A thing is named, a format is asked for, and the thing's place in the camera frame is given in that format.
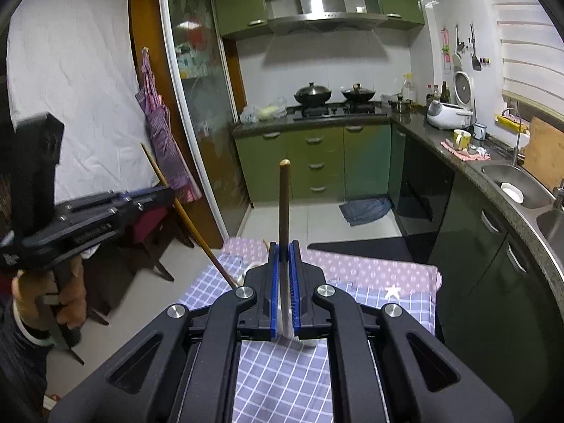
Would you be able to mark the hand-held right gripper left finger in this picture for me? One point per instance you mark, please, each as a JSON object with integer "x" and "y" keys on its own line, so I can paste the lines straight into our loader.
{"x": 274, "y": 291}

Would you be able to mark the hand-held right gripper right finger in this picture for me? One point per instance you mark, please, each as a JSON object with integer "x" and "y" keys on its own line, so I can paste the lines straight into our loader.
{"x": 294, "y": 291}

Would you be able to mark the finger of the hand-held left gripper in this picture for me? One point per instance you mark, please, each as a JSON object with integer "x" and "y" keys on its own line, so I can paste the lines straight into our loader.
{"x": 97, "y": 200}
{"x": 152, "y": 207}

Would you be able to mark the light brown chopstick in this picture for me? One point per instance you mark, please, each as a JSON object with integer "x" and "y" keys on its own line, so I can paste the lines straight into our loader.
{"x": 200, "y": 238}

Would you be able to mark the dark brown chopstick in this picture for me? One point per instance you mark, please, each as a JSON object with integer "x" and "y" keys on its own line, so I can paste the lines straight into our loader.
{"x": 284, "y": 207}

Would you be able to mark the person's left forearm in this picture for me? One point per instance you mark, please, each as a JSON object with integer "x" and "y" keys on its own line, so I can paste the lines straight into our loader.
{"x": 17, "y": 361}

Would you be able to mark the person's left hand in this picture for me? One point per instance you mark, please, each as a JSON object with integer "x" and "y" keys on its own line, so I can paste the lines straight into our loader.
{"x": 77, "y": 304}

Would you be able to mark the dark wooden chair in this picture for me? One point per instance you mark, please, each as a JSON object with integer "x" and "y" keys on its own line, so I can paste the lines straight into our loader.
{"x": 141, "y": 238}

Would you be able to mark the purple plaid apron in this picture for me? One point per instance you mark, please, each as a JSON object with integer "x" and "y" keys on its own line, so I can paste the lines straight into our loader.
{"x": 161, "y": 141}

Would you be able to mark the pink dotted cloth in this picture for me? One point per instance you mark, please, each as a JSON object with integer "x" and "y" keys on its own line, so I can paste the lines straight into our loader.
{"x": 374, "y": 273}

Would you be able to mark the blue checked tablecloth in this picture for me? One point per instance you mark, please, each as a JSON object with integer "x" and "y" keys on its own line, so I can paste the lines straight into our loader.
{"x": 273, "y": 383}

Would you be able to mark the sliding glass door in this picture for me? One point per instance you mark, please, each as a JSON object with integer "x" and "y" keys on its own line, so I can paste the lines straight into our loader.
{"x": 198, "y": 119}

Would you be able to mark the blue floor rag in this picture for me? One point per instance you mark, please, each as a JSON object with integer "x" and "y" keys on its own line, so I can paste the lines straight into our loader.
{"x": 365, "y": 211}

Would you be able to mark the white sheet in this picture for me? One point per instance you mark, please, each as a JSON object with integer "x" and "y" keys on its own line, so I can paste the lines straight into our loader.
{"x": 79, "y": 75}

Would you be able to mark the green lower cabinets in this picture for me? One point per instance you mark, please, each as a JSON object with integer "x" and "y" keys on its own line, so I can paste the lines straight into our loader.
{"x": 308, "y": 163}

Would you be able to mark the plastic bag of vegetables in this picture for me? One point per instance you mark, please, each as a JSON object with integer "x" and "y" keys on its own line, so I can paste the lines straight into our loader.
{"x": 264, "y": 112}

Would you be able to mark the black built-in appliance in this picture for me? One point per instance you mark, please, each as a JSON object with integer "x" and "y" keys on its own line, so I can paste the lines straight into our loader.
{"x": 425, "y": 194}

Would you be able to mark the black gas stove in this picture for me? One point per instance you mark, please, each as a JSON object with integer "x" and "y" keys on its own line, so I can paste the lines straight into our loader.
{"x": 339, "y": 111}

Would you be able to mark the dark green sink cabinets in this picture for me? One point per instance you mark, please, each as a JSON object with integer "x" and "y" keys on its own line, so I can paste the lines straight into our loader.
{"x": 484, "y": 273}

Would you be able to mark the black wok with lid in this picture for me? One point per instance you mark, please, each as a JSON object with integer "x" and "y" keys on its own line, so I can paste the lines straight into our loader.
{"x": 357, "y": 92}
{"x": 313, "y": 94}

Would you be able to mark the dark stone countertop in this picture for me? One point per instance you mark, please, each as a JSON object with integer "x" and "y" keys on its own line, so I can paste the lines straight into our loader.
{"x": 418, "y": 125}

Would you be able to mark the small steel pot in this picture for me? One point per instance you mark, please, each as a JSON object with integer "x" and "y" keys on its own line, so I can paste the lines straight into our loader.
{"x": 399, "y": 105}

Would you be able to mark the pink dish cloth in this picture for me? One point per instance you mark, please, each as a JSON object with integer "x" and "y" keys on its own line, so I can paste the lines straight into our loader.
{"x": 467, "y": 153}

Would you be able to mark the yellow mug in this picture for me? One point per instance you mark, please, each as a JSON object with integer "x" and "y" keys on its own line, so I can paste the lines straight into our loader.
{"x": 461, "y": 139}

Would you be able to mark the clear oil bottle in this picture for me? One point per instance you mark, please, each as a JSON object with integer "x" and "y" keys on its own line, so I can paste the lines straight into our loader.
{"x": 408, "y": 90}

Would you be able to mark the white rice cooker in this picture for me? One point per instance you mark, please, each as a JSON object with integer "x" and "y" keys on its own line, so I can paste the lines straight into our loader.
{"x": 449, "y": 112}

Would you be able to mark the white bowl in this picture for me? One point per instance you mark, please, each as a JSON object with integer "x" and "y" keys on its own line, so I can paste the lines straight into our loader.
{"x": 512, "y": 193}

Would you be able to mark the white enamel mug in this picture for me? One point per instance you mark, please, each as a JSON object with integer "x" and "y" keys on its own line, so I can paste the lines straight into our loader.
{"x": 480, "y": 132}

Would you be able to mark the row of dark sauce bottles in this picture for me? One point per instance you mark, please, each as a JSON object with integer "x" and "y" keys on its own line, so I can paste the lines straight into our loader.
{"x": 440, "y": 94}

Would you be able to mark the steel sink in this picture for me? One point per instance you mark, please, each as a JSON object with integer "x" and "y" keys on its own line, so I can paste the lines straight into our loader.
{"x": 537, "y": 189}

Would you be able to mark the steel range hood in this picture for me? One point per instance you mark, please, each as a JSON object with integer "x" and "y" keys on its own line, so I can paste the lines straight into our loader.
{"x": 326, "y": 4}

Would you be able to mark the thin steel faucet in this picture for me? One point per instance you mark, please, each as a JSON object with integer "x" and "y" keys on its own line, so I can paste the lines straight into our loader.
{"x": 516, "y": 141}

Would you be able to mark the yellow sponge rack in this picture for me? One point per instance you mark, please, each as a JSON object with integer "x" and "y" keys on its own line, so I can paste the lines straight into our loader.
{"x": 511, "y": 123}

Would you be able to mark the large steel faucet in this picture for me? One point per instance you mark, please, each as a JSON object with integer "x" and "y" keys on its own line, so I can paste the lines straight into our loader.
{"x": 559, "y": 196}

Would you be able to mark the pink hanging utensil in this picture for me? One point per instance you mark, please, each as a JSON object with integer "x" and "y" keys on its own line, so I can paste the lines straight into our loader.
{"x": 446, "y": 48}

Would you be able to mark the wooden cutting board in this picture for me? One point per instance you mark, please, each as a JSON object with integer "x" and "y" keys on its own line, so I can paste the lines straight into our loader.
{"x": 546, "y": 154}

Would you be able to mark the hanging steel ladle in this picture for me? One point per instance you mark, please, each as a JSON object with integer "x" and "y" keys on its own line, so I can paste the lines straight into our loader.
{"x": 458, "y": 48}

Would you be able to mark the black hanging spatula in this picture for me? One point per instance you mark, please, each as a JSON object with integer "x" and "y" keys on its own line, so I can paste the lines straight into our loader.
{"x": 475, "y": 59}

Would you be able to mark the white window blind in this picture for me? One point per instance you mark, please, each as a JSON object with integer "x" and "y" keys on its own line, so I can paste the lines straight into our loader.
{"x": 533, "y": 31}

